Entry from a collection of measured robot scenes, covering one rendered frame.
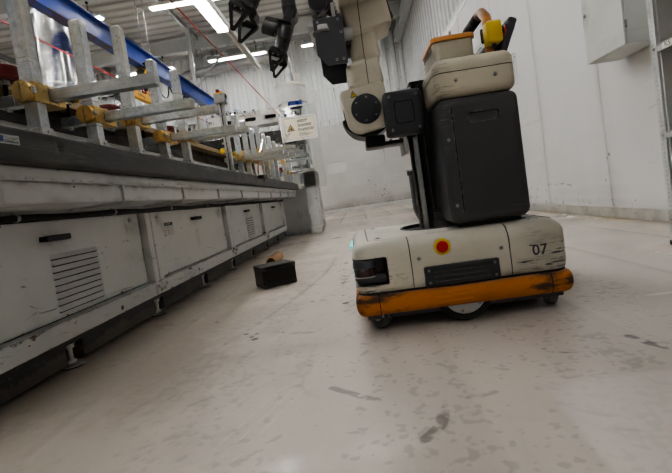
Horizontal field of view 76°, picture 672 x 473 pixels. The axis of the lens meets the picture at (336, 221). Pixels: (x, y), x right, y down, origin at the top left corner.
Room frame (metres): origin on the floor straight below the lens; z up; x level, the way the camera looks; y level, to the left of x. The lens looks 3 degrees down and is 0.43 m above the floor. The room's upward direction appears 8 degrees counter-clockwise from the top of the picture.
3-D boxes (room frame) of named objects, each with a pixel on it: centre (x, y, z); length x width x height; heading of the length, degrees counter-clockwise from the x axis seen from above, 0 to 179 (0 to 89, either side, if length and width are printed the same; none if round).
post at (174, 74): (2.14, 0.67, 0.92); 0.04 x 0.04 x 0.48; 87
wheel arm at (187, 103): (1.42, 0.62, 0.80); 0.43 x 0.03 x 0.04; 87
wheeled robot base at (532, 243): (1.62, -0.38, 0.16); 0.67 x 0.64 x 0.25; 87
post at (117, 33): (1.64, 0.70, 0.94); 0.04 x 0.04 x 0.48; 87
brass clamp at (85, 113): (1.41, 0.71, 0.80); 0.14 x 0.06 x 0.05; 177
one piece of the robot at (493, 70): (1.61, -0.47, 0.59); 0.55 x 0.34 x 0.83; 177
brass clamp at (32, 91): (1.16, 0.73, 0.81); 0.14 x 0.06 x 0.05; 177
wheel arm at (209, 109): (1.67, 0.60, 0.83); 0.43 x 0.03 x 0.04; 87
